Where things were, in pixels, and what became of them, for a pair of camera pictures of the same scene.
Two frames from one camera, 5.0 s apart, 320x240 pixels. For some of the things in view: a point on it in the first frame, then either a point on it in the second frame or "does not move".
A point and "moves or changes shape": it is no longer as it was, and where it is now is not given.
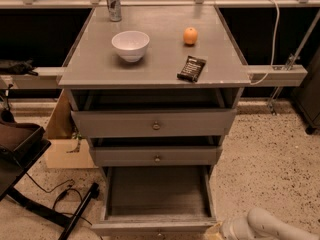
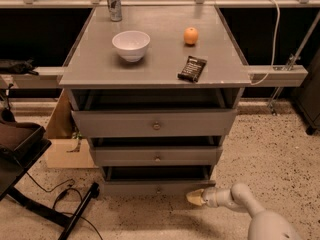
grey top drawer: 154,122 does not move
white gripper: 232,228 -> 209,197
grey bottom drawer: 156,201 moves or changes shape
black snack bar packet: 191,69 does not move
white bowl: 130,44 does not move
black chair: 20,145 does not move
